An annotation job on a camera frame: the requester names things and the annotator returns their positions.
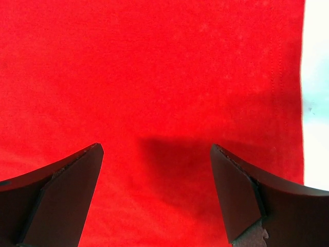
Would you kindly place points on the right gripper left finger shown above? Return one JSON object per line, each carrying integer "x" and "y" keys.
{"x": 49, "y": 206}

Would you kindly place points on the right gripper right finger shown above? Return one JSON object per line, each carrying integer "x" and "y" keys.
{"x": 262, "y": 209}

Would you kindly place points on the red t shirt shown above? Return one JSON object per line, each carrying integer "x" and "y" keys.
{"x": 156, "y": 83}

